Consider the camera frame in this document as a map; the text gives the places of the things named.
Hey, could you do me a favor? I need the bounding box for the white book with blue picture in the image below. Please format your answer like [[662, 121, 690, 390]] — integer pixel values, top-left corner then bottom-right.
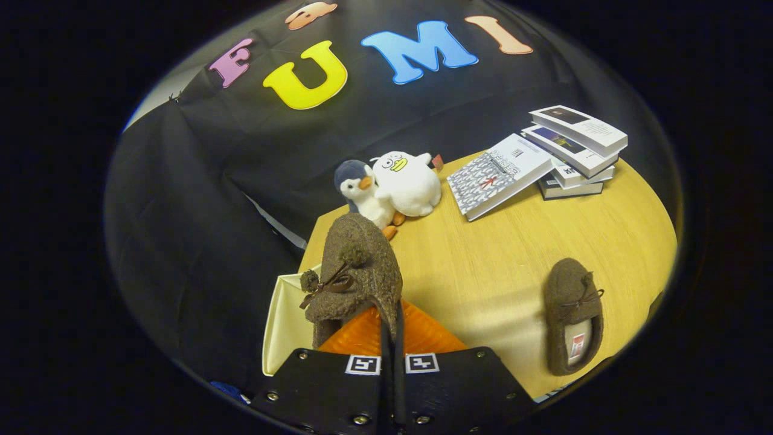
[[521, 124, 620, 179]]

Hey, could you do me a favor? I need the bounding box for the brown fuzzy slipper shoe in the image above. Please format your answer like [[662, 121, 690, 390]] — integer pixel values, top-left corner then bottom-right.
[[542, 258, 605, 376], [299, 213, 403, 350]]

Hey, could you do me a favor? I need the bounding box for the grey patterned cover book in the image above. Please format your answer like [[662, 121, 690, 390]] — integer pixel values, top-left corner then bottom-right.
[[447, 134, 553, 222]]

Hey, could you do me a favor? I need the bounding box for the dark grey book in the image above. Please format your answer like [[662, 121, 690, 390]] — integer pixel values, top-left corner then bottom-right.
[[537, 174, 605, 201]]

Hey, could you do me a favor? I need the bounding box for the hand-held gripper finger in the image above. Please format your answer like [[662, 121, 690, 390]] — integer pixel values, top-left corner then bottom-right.
[[251, 306, 393, 435], [396, 300, 535, 435]]

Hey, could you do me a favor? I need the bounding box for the white book with dark picture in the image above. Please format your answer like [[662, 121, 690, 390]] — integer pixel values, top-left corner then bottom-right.
[[530, 105, 629, 158]]

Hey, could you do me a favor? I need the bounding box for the white duck plush toy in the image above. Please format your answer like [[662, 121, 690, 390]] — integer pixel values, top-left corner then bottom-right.
[[370, 151, 444, 218]]

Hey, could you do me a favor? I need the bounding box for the small blue object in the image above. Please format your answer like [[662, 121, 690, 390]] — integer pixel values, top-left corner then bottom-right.
[[210, 381, 251, 404]]

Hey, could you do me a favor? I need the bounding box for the thin white book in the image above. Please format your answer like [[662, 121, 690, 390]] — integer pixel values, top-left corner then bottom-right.
[[551, 157, 615, 190]]

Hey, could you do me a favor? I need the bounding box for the cream storage box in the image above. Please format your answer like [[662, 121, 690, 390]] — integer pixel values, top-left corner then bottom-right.
[[261, 264, 321, 376]]

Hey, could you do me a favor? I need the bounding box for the grey penguin plush toy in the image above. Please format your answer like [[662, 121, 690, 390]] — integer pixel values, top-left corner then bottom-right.
[[334, 159, 406, 241]]

